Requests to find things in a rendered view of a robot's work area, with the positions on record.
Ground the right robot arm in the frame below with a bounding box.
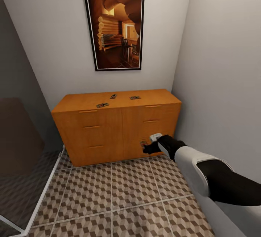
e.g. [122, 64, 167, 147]
[143, 133, 261, 237]

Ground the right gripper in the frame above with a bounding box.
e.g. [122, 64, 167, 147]
[143, 142, 159, 155]

